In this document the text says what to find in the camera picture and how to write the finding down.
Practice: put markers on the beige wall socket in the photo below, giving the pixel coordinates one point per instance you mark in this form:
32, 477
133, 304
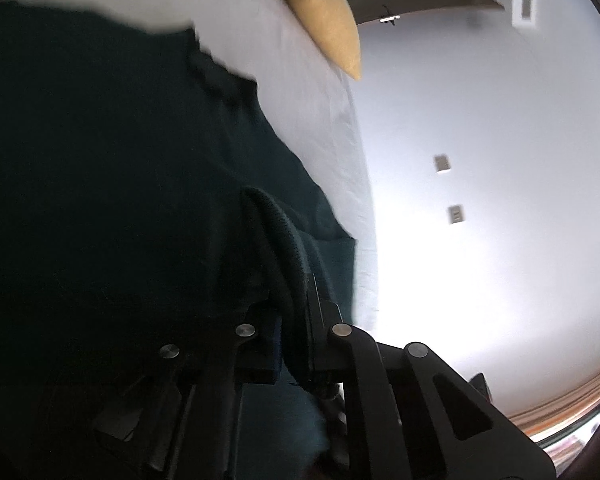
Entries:
442, 164
456, 214

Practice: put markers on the wooden baseboard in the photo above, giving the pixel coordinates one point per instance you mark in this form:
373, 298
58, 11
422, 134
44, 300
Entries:
565, 400

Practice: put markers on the dark green garment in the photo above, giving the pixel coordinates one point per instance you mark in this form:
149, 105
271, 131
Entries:
130, 170

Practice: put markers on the yellow pillow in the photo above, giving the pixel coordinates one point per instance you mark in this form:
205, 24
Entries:
325, 15

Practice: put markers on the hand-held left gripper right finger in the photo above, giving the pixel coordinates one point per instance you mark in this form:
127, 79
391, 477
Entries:
360, 385

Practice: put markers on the bed with white sheet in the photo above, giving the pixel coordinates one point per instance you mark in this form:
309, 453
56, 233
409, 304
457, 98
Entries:
305, 90

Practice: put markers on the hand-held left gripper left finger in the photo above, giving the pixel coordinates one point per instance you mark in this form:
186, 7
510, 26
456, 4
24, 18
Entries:
261, 355

